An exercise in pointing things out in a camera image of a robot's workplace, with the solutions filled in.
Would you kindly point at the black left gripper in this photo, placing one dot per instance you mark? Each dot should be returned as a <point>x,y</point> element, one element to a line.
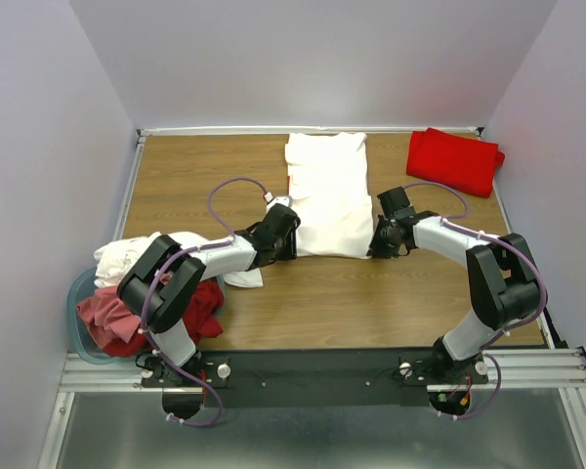
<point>290,253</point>

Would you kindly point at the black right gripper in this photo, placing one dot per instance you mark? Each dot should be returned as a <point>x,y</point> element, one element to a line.
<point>376,249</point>

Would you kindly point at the white printed t-shirt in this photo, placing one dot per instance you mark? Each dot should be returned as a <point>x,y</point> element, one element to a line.
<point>327,182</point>

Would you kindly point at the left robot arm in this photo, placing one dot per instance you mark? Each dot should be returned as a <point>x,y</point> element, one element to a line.
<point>160,285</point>

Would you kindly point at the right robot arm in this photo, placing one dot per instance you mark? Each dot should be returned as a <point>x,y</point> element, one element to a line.
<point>506,289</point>

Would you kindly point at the folded bright red t-shirt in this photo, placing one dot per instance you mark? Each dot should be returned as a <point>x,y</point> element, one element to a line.
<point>464,164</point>

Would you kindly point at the dark red t-shirt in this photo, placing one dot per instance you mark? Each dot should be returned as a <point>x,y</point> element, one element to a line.
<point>199,320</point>

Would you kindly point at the pink t-shirt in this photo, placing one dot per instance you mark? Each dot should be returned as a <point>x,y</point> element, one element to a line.
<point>106,317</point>

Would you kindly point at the teal plastic bin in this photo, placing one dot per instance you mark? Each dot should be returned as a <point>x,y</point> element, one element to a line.
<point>84,345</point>

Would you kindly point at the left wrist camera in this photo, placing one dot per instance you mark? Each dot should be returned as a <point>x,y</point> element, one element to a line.
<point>284,200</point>

